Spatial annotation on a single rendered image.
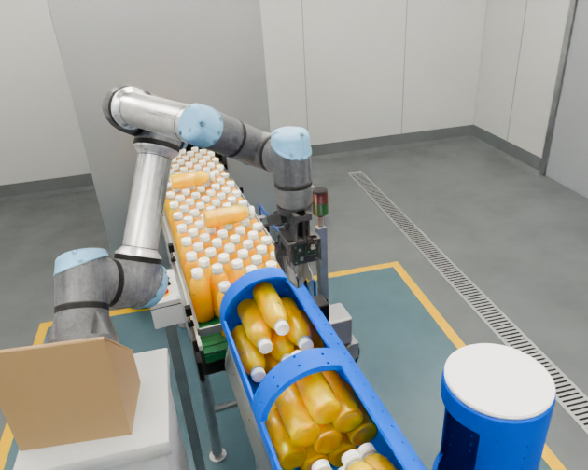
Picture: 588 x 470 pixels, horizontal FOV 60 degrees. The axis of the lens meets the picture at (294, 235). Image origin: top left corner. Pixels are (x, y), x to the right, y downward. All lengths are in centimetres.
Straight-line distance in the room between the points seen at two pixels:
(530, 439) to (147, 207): 112
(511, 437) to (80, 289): 109
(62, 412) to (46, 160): 492
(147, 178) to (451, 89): 548
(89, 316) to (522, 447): 110
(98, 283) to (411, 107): 544
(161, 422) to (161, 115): 67
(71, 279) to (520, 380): 115
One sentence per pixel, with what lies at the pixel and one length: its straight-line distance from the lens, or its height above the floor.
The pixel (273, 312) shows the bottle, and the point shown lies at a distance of 145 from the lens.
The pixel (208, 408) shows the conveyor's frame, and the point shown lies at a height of 33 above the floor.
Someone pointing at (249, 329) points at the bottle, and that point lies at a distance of 149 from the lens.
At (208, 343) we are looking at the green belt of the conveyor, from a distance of 183.
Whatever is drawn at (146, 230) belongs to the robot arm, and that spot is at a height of 148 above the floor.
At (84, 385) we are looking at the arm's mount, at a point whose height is 131.
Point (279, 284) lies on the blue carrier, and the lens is 160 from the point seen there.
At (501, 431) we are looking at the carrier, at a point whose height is 99.
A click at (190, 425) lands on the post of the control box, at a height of 45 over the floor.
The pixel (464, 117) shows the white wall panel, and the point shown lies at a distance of 673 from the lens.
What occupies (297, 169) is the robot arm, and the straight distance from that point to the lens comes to 98.
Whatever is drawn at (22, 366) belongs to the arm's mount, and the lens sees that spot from 116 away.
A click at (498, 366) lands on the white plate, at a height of 104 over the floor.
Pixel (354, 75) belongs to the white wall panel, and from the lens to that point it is 601.
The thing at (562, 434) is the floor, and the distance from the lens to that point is 290.
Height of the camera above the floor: 205
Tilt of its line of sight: 28 degrees down
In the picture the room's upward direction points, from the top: 4 degrees counter-clockwise
